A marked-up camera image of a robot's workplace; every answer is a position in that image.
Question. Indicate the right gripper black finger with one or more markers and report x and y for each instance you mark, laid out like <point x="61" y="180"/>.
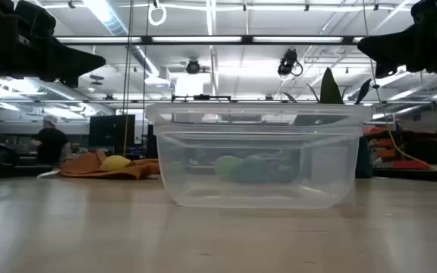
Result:
<point x="386" y="71"/>
<point x="387" y="47"/>

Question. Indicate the yellow toy lemon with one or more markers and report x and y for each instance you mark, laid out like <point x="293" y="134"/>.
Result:
<point x="115" y="163"/>

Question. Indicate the dark green toy bell pepper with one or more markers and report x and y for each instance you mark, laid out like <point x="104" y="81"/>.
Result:
<point x="254" y="170"/>

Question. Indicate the light green toy lime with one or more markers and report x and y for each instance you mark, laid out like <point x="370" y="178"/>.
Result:
<point x="224" y="167"/>

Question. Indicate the clear plastic tupperware container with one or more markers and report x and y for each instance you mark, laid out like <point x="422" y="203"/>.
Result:
<point x="188" y="193"/>

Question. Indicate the green leafy plant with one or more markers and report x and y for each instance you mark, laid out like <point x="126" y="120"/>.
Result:
<point x="330" y="89"/>

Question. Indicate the black background monitor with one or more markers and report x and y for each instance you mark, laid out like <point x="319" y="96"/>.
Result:
<point x="110" y="132"/>

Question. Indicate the person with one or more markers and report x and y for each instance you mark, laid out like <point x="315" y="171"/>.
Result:
<point x="51" y="144"/>

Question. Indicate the overhead LED light bar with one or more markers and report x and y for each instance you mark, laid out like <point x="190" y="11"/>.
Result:
<point x="146" y="39"/>

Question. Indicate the orange cloth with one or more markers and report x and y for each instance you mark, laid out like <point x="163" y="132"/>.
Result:
<point x="85" y="167"/>

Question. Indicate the green potted plant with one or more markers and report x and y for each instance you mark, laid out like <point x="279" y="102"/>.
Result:
<point x="363" y="159"/>

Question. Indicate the red plastic tray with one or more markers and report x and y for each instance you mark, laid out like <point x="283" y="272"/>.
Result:
<point x="410" y="165"/>

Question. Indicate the round black ceiling fixture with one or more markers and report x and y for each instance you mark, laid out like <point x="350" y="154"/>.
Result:
<point x="193" y="66"/>

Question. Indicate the black bar fixture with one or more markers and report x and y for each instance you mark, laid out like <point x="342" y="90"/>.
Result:
<point x="201" y="98"/>

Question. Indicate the black overhead rig camera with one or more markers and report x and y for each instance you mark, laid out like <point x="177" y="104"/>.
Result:
<point x="288" y="62"/>

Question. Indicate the black aluminium table frame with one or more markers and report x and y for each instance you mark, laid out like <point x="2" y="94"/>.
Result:
<point x="412" y="175"/>

